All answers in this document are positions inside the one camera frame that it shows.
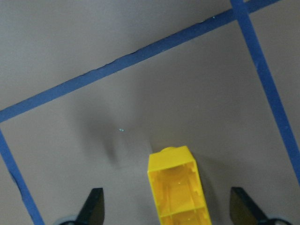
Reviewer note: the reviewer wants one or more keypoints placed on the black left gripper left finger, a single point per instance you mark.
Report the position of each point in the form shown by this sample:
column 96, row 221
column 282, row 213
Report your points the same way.
column 93, row 210

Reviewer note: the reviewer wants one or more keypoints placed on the yellow toy block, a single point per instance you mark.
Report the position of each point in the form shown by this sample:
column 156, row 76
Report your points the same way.
column 176, row 187

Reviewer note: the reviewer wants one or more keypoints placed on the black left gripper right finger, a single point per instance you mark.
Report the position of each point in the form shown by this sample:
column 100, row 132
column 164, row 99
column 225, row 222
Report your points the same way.
column 243, row 210

